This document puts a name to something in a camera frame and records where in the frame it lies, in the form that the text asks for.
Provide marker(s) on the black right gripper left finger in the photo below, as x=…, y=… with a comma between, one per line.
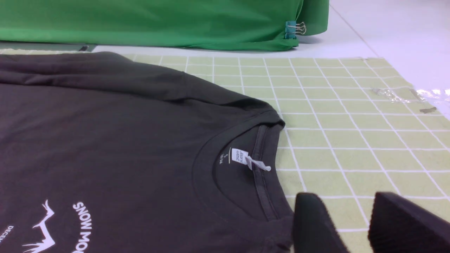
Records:
x=313, y=228

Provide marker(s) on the clear tape piece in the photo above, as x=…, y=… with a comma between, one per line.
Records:
x=411, y=95

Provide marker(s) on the teal binder clip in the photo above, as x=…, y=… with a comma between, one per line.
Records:
x=292, y=29

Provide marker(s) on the green backdrop cloth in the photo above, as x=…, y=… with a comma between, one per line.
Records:
x=250, y=25

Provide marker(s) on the light green checkered table mat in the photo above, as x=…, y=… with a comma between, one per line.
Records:
x=340, y=140

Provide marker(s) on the dark gray long-sleeve shirt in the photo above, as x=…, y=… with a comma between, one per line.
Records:
x=100, y=154

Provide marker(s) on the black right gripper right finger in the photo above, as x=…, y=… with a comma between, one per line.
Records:
x=398, y=225

